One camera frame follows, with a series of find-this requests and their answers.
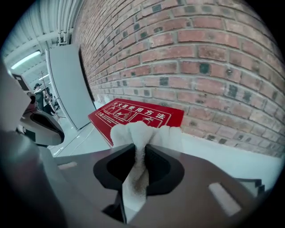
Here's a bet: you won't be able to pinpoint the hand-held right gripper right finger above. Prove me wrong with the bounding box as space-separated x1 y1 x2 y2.
133 143 263 228

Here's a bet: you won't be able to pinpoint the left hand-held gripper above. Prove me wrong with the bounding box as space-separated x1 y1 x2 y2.
11 73 65 147

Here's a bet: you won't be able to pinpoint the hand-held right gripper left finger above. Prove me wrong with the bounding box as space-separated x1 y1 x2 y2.
53 143 136 228

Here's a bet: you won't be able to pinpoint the white cloth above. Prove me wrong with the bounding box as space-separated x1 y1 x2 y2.
110 121 183 224

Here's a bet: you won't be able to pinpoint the red fire extinguisher box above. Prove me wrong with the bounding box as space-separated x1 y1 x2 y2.
87 98 185 148

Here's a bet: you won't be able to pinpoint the brown tripod stand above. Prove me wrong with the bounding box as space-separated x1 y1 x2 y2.
41 70 60 119

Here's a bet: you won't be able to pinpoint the grey partition panel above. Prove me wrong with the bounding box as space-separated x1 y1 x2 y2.
45 43 97 130

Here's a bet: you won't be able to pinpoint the long ceiling lamp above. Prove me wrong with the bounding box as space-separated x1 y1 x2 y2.
10 50 42 70

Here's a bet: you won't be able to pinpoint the white ceiling pipes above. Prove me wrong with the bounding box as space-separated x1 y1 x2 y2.
57 0 75 44

